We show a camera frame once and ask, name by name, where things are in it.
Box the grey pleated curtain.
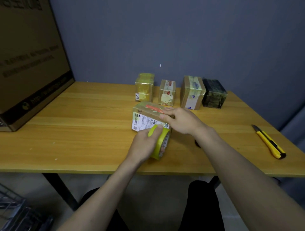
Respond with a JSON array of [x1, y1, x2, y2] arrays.
[[280, 102, 305, 153]]

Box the small carton yellow tape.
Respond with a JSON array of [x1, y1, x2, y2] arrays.
[[134, 72, 155, 103]]

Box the black table leg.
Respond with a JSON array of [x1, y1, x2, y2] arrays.
[[42, 173, 79, 212], [209, 176, 221, 190]]

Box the black cardboard box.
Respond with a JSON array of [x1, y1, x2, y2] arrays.
[[201, 78, 228, 109]]

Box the yellow utility knife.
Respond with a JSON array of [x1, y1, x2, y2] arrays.
[[251, 124, 287, 160]]

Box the brown box with white label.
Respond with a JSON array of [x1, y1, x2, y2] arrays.
[[180, 75, 207, 111]]

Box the small carton red label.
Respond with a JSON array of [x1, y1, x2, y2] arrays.
[[158, 79, 177, 107]]

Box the metal wire cart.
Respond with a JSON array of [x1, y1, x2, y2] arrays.
[[0, 182, 54, 231]]

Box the person's black trousers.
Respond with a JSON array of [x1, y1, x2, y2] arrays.
[[79, 180, 226, 231]]

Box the large flat brown carton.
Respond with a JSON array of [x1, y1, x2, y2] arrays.
[[0, 0, 76, 133]]

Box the person's right hand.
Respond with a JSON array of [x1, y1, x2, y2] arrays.
[[159, 106, 220, 139]]

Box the person's left hand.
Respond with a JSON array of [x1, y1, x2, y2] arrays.
[[125, 124, 164, 167]]

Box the person's left forearm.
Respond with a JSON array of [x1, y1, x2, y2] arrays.
[[56, 156, 141, 231]]

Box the yellow tape roll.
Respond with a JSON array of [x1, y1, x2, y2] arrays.
[[147, 124, 172, 161]]

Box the person's right forearm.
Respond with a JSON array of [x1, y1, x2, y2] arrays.
[[196, 129, 305, 231]]

